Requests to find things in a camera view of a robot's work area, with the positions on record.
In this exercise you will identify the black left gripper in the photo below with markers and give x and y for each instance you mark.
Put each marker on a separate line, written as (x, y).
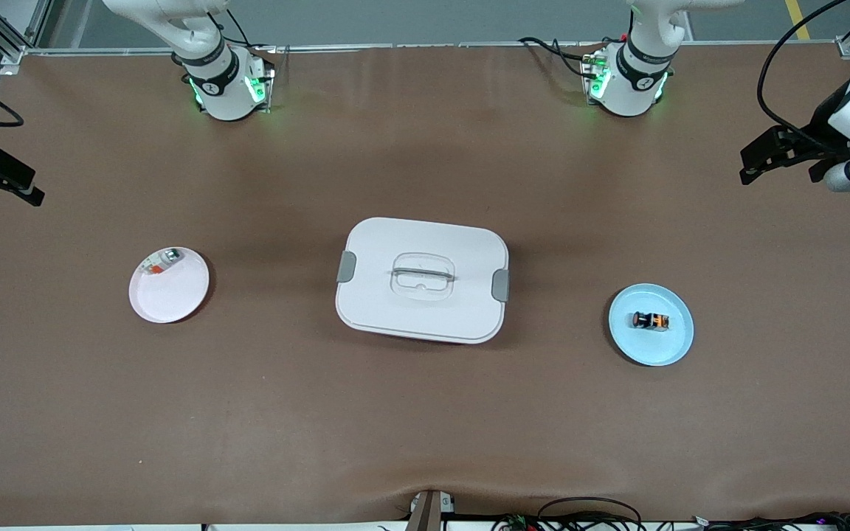
(826, 124)

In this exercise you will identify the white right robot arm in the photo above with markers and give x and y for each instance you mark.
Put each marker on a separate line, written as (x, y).
(222, 81)

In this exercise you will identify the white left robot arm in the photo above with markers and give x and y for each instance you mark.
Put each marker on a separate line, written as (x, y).
(628, 81)

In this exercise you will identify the pink round plate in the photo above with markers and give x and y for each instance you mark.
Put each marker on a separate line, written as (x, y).
(170, 295)

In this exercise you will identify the light blue round plate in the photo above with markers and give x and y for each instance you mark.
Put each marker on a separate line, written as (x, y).
(650, 346)

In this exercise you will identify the gray box latch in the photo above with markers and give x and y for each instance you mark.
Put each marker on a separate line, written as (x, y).
(500, 285)
(346, 267)

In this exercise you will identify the white lidded storage box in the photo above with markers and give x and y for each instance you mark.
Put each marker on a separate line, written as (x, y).
(395, 310)

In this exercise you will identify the white green push button switch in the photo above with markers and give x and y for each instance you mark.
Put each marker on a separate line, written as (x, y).
(163, 262)

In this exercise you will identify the silver table edge rail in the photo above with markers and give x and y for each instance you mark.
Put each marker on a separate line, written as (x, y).
(432, 46)

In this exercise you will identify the brown camera mount post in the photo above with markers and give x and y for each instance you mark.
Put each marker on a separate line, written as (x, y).
(425, 512)

